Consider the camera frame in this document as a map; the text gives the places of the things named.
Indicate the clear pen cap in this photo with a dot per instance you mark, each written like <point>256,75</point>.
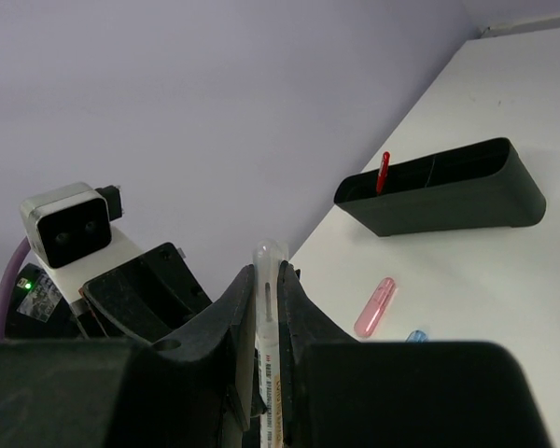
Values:
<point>267,258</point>

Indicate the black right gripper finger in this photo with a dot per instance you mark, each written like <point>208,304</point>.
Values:
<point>339,392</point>

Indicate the white refill pen red end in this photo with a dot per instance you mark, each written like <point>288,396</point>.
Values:
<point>267,345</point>

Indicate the red gel pen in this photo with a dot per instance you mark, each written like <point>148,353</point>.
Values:
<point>382,172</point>

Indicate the black pen holder box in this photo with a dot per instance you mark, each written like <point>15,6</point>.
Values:
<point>483,185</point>

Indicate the blue pen cap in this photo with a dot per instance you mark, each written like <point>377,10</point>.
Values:
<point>417,336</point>

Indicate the pink pen cap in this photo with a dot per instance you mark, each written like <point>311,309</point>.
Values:
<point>373,311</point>

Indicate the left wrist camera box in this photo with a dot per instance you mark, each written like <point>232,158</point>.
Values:
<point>70,232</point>

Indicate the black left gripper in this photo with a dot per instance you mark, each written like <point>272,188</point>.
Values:
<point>192,388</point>

